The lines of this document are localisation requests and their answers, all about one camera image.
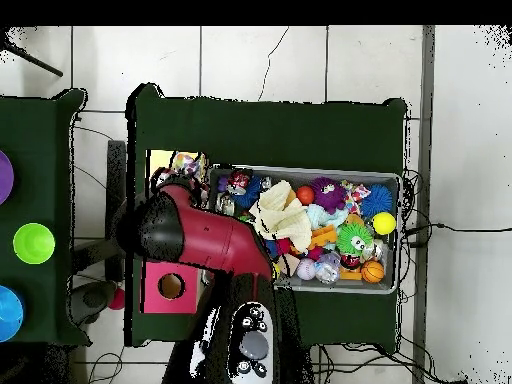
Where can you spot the purple spiky monster toy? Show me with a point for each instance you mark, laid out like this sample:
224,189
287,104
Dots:
328,195

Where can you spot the orange toy basketball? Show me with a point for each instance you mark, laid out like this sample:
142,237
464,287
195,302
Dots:
372,272

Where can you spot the blue spiky ball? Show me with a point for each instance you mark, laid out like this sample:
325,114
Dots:
251,194
376,200

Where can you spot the yellow ball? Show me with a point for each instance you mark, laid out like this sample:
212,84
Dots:
384,223

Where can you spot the small red ball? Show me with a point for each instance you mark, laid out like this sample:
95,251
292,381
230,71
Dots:
117,300

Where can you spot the grey rounded base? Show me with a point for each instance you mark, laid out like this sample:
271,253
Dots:
94,298

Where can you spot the lime green bowl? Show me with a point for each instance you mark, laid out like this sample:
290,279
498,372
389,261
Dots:
34,244

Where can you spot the green spiky toy with eyes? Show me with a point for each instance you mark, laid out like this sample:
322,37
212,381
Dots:
348,236

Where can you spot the small orange-red ball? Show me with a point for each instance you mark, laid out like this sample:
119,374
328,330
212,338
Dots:
305,195

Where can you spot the dark green tablecloth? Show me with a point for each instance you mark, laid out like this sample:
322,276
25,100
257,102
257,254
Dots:
280,132
36,132

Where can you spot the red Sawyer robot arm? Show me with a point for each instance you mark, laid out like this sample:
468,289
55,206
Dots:
216,236

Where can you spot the blue bowl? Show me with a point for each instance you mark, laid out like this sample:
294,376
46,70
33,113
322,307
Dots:
8,314

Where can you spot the small baseball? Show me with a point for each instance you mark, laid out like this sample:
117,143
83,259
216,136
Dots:
306,268

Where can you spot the shallow silver mesh bin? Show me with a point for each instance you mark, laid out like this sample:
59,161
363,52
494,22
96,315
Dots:
340,286

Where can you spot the black tripod leg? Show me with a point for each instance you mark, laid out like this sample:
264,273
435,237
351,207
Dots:
36,62

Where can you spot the polka dot cloth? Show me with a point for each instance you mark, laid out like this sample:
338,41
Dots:
356,192
188,162

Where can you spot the cream knitted cloth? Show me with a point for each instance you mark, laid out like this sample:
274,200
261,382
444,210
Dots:
284,220

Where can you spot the purple bowl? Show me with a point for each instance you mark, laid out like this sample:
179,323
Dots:
4,178

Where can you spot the wooden three-hole box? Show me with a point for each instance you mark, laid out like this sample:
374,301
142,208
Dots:
176,298

